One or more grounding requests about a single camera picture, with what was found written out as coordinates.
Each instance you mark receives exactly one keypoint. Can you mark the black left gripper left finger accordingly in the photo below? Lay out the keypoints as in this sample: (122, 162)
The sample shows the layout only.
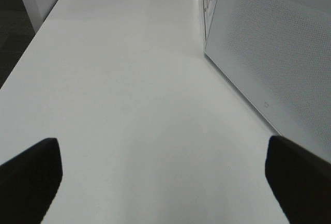
(30, 181)

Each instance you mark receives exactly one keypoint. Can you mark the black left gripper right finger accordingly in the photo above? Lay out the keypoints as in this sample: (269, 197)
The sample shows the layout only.
(299, 180)

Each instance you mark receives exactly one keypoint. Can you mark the white microwave door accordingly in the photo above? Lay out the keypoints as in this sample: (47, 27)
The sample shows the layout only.
(281, 49)

